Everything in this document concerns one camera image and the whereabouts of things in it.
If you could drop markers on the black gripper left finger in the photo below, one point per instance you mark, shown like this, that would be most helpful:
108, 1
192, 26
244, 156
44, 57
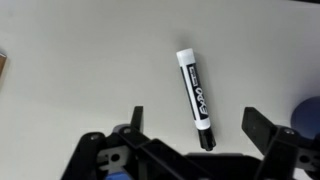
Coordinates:
110, 156

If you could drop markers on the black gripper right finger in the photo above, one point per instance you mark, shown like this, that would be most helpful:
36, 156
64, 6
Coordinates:
280, 150

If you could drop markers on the blue plastic cup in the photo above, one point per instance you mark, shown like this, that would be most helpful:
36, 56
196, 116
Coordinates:
308, 116

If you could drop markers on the black white Expo marker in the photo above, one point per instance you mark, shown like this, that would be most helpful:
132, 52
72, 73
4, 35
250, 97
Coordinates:
195, 96

